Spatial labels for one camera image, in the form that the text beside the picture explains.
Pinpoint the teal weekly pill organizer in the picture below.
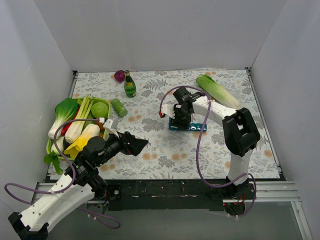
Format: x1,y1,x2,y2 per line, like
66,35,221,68
168,118,203,132

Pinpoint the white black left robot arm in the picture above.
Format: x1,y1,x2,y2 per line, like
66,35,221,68
8,131,149,240

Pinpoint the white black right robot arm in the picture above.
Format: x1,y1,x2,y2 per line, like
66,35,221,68
159,86,261,198

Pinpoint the floral patterned table mat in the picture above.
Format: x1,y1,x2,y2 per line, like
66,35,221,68
72,69,280,180

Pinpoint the yellow white cabbage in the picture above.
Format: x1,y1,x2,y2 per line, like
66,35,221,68
63,123,100,159

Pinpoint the brown mushroom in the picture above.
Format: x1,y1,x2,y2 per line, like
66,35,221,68
95,121,105,132

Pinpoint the small bok choy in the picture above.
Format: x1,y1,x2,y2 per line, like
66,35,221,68
51,136,65,156

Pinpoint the red chili pepper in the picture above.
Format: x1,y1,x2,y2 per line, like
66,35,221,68
61,107,80,136

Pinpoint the napa cabbage on table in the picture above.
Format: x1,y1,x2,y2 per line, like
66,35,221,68
196,74,242,109

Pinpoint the green cylindrical bottle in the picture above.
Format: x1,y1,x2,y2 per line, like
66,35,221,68
111,98,128,117

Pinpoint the round green cabbage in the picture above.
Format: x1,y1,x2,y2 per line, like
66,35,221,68
90,102,109,119

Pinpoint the green plastic tray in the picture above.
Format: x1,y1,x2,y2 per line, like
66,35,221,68
46,96,111,154

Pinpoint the celery stalk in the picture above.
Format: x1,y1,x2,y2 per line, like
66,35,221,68
64,95,93,144

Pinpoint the green glass bottle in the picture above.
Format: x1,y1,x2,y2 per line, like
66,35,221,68
124,70,137,98

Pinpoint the purple onion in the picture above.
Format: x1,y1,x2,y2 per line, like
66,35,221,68
114,70,126,83

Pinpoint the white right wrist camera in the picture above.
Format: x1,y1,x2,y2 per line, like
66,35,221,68
158,104,175,119

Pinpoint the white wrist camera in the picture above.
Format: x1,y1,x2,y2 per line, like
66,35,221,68
103,117,119,137
158,104,175,119

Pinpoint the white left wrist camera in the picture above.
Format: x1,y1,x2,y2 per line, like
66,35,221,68
103,117,119,137

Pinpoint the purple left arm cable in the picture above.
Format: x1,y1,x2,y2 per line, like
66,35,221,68
4,117,121,230

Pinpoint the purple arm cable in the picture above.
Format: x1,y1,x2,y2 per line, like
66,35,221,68
159,85,258,217
4,117,121,230

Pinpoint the black table front rail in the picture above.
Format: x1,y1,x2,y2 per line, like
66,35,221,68
103,179,254,212

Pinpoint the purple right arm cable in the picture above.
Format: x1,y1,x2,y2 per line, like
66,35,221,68
159,85,258,217

